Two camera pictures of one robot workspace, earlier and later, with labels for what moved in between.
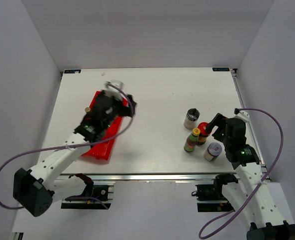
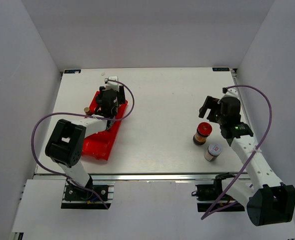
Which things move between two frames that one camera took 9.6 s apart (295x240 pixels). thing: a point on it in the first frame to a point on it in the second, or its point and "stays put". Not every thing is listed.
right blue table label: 220,69 stays put
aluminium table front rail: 152,176 stays put
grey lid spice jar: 213,151 stays put
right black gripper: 218,120 to 208,104
